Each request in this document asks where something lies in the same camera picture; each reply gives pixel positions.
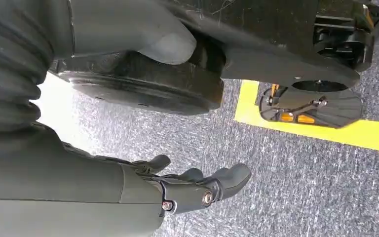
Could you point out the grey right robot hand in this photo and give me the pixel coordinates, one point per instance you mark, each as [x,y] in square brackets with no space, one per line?
[62,189]

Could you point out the ribbed grey right arm sleeve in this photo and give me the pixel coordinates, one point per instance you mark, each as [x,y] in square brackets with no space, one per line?
[9,65]

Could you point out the yellow floor tape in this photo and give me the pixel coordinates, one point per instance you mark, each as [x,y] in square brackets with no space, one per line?
[372,137]

